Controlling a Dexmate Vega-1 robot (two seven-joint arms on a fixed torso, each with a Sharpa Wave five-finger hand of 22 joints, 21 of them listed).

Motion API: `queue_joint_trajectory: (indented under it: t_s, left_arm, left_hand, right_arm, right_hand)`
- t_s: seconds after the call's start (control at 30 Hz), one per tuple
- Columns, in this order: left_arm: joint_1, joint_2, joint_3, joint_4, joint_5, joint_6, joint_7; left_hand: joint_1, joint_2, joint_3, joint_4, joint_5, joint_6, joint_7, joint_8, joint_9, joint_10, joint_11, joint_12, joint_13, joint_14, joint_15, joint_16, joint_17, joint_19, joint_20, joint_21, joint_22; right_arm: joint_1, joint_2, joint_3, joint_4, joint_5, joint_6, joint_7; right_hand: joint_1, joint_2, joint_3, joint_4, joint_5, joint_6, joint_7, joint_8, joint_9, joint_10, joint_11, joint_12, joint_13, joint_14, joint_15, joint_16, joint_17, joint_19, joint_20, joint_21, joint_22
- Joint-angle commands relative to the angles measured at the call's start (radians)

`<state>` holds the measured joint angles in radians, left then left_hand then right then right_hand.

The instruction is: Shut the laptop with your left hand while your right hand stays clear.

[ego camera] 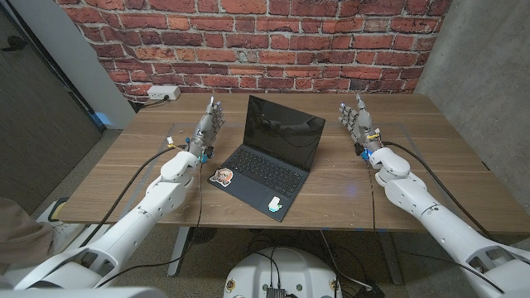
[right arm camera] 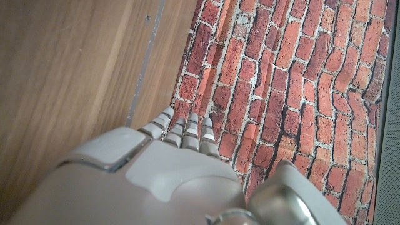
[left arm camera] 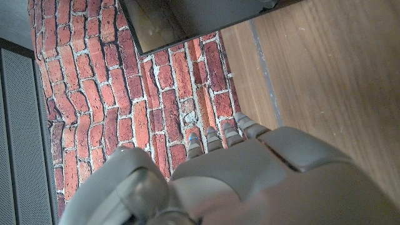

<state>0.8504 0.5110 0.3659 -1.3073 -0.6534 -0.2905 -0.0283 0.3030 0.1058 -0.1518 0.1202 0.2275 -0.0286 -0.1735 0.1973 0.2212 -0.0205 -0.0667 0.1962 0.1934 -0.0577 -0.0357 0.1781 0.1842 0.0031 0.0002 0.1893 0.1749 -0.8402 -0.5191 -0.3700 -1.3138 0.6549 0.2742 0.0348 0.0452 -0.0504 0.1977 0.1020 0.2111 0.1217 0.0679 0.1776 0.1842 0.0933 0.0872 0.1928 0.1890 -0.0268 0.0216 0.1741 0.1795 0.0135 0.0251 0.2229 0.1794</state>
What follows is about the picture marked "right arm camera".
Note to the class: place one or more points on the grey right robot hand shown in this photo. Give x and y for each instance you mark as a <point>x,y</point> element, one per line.
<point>156,181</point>

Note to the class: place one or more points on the red brick print backdrop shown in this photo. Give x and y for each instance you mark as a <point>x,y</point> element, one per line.
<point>281,62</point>

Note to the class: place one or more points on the grey tape outline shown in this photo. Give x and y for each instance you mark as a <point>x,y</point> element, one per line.
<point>145,62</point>

